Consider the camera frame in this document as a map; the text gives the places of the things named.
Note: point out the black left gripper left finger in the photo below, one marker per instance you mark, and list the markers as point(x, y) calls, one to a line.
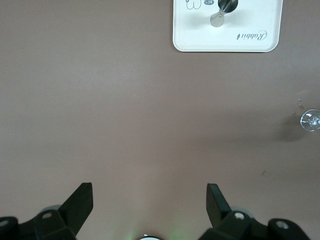
point(75, 212)

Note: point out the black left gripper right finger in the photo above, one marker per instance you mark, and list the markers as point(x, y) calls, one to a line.
point(222, 220)

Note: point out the steel cocktail jigger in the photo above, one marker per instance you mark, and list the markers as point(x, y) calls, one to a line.
point(217, 20)

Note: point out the clear wine glass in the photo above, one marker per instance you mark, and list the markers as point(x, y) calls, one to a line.
point(310, 120)

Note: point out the cream rabbit print tray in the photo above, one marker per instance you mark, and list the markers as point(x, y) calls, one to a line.
point(195, 37)

